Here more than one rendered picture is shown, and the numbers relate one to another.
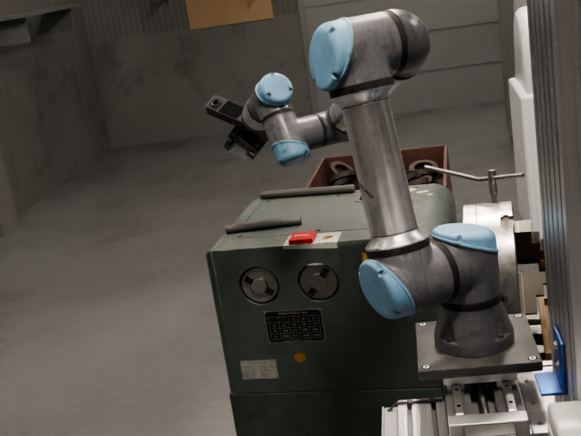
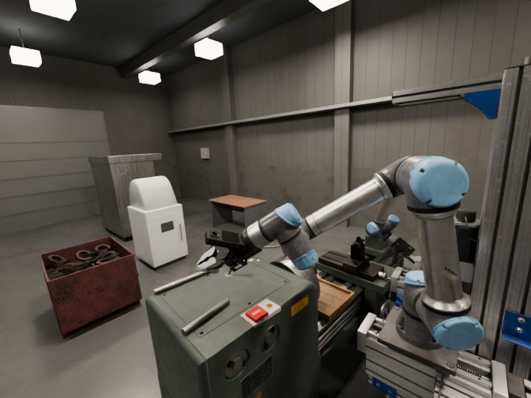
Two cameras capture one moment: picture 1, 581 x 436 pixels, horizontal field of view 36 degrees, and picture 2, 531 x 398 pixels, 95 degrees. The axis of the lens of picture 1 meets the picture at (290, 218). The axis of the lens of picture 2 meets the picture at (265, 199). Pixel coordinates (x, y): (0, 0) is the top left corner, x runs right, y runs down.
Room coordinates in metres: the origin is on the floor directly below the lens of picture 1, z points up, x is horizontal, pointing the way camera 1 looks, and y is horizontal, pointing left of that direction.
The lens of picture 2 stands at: (1.61, 0.60, 1.85)
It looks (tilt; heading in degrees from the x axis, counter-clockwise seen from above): 12 degrees down; 302
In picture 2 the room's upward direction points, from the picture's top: 3 degrees counter-clockwise
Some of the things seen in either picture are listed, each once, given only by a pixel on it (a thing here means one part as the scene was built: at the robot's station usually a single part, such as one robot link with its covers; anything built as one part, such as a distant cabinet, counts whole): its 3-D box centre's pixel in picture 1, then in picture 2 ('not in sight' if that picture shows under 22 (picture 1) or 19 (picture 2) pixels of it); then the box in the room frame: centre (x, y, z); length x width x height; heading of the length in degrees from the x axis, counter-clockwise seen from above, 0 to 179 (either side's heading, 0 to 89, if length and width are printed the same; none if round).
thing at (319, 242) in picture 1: (314, 249); (261, 317); (2.06, -0.05, 1.23); 0.13 x 0.08 x 0.06; 75
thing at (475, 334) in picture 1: (471, 317); (420, 321); (1.57, -0.31, 1.21); 0.15 x 0.15 x 0.10
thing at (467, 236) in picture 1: (463, 260); (424, 292); (1.56, -0.31, 1.33); 0.13 x 0.12 x 0.14; 115
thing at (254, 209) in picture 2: not in sight; (237, 214); (5.04, -3.60, 0.34); 1.26 x 0.65 x 0.68; 168
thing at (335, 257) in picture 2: not in sight; (349, 264); (1.99, -1.13, 0.95); 0.43 x 0.18 x 0.04; 165
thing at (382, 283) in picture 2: not in sight; (355, 268); (1.96, -1.17, 0.90); 0.53 x 0.30 x 0.06; 165
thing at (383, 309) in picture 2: not in sight; (380, 299); (1.77, -1.11, 0.73); 0.27 x 0.12 x 0.27; 75
